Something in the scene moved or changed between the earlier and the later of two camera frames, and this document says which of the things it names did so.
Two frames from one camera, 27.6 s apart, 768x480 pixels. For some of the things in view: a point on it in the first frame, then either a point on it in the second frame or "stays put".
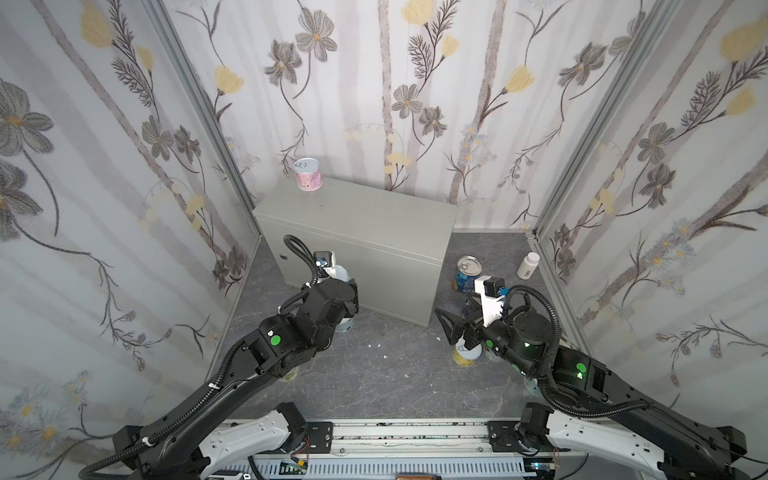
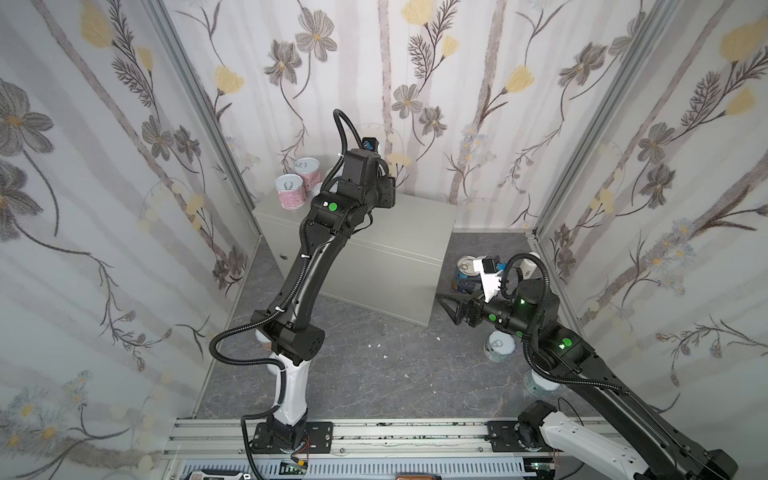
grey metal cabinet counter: [391, 244] stays put
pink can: [337, 272] -> [291, 192]
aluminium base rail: [437, 450] stays put
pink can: [308, 174] stays put
